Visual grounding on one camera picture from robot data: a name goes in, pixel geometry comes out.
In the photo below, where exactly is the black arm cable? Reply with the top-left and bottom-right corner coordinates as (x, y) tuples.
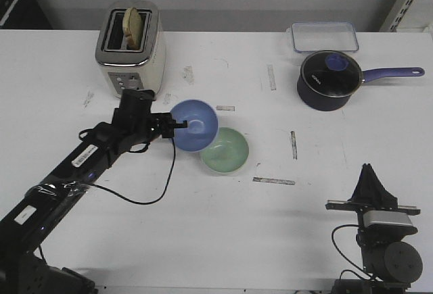
(331, 224), (376, 280)
(64, 137), (177, 205)

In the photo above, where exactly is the clear plastic food container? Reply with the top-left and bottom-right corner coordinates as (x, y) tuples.
(286, 22), (359, 53)

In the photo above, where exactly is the green bowl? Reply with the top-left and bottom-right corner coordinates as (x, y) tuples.
(200, 127), (250, 174)

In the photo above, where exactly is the cream and steel toaster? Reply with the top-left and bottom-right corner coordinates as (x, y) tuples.
(95, 0), (166, 97)

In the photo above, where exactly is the toast slice in toaster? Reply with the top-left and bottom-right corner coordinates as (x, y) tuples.
(122, 7), (143, 50)

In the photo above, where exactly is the glass pot lid blue knob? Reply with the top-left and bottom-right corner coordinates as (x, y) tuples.
(300, 50), (363, 98)

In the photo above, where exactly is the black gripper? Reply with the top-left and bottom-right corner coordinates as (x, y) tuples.
(150, 113), (188, 139)
(325, 164), (420, 216)

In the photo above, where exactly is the white metal shelf upright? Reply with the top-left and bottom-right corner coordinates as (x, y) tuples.
(379, 0), (432, 32)

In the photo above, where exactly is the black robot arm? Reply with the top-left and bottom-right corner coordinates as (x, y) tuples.
(1, 90), (187, 293)
(325, 164), (423, 293)

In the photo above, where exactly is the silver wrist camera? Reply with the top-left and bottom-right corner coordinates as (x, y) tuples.
(363, 210), (413, 228)

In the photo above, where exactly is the black box at back left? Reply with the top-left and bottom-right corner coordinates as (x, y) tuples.
(1, 0), (52, 30)

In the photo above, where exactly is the dark blue saucepan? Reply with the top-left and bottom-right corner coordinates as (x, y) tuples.
(297, 67), (425, 112)

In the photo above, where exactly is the blue bowl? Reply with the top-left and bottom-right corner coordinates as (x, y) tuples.
(170, 99), (219, 152)

